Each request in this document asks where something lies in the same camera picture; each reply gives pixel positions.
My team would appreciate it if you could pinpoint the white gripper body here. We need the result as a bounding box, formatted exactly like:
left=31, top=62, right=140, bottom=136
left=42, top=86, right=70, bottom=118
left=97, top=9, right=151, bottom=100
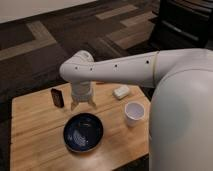
left=71, top=82, right=92, bottom=102

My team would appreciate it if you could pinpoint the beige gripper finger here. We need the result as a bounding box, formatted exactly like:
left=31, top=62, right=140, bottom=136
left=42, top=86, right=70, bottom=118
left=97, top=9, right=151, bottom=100
left=88, top=101, right=97, bottom=108
left=71, top=101, right=78, bottom=111

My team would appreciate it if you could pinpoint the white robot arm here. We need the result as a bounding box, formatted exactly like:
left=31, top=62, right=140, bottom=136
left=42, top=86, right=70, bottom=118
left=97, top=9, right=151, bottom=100
left=59, top=48, right=213, bottom=171

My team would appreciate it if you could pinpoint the white sponge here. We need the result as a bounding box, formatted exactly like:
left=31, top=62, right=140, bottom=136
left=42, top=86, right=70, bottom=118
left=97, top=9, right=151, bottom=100
left=113, top=85, right=130, bottom=100

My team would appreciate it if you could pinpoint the dark blue bowl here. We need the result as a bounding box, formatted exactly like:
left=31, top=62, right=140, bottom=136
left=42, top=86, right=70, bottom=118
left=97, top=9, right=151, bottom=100
left=63, top=113, right=104, bottom=153

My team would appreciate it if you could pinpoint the white paper cup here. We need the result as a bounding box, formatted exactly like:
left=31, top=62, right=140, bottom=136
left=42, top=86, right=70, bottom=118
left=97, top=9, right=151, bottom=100
left=124, top=101, right=145, bottom=127

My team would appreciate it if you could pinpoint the black shelf cabinet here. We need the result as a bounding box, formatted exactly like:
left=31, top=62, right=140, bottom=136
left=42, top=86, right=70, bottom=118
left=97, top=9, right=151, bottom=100
left=149, top=0, right=213, bottom=50

